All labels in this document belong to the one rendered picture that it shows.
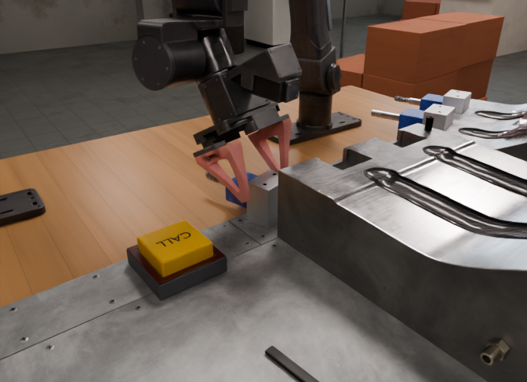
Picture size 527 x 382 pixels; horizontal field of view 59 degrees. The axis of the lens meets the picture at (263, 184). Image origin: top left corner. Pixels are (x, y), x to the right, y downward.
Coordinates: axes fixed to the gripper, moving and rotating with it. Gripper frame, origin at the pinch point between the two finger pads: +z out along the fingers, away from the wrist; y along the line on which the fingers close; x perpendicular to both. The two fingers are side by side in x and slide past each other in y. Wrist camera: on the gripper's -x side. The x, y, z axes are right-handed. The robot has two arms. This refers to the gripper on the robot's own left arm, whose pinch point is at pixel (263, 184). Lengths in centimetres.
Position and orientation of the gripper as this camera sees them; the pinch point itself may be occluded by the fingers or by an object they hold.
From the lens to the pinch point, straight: 59.3
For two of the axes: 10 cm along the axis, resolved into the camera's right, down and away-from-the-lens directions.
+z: 3.8, 9.2, 1.2
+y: 6.2, -3.5, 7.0
